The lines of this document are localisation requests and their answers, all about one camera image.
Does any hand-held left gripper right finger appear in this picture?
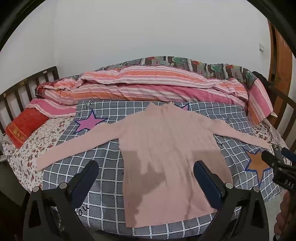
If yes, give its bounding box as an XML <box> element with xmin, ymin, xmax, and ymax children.
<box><xmin>193</xmin><ymin>161</ymin><xmax>270</xmax><ymax>241</ymax></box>

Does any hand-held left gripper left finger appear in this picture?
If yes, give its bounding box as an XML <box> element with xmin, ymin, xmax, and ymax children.
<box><xmin>23</xmin><ymin>159</ymin><xmax>100</xmax><ymax>241</ymax></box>

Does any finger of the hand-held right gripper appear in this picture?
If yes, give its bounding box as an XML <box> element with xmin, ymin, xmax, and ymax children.
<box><xmin>272</xmin><ymin>144</ymin><xmax>296</xmax><ymax>161</ymax></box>
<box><xmin>261</xmin><ymin>150</ymin><xmax>284</xmax><ymax>168</ymax></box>

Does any pink ribbed sweater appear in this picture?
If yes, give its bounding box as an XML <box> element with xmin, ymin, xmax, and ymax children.
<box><xmin>36</xmin><ymin>102</ymin><xmax>271</xmax><ymax>229</ymax></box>

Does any person's right hand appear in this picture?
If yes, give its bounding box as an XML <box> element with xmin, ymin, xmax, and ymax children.
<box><xmin>274</xmin><ymin>192</ymin><xmax>296</xmax><ymax>241</ymax></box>

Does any dark wooden footboard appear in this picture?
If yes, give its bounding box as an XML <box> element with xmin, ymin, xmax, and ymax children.
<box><xmin>252</xmin><ymin>71</ymin><xmax>296</xmax><ymax>149</ymax></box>

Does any grey checked star blanket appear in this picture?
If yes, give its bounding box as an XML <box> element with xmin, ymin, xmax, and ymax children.
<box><xmin>42</xmin><ymin>100</ymin><xmax>287</xmax><ymax>237</ymax></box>

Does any floral bed sheet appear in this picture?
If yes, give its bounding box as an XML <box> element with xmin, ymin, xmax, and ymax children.
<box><xmin>1</xmin><ymin>115</ymin><xmax>292</xmax><ymax>193</ymax></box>

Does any red pillow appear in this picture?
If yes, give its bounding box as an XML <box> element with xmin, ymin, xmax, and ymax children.
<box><xmin>5</xmin><ymin>108</ymin><xmax>50</xmax><ymax>149</ymax></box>

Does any wooden door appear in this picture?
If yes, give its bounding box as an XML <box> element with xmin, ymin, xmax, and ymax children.
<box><xmin>268</xmin><ymin>20</ymin><xmax>294</xmax><ymax>93</ymax></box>

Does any pink orange striped quilt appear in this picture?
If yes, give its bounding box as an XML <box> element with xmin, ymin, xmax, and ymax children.
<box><xmin>25</xmin><ymin>65</ymin><xmax>274</xmax><ymax>126</ymax></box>

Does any dark floral quilt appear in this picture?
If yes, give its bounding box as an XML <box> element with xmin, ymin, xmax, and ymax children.
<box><xmin>92</xmin><ymin>56</ymin><xmax>257</xmax><ymax>91</ymax></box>

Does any dark wooden headboard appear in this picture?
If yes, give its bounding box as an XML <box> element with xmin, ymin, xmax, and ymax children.
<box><xmin>0</xmin><ymin>66</ymin><xmax>60</xmax><ymax>135</ymax></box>

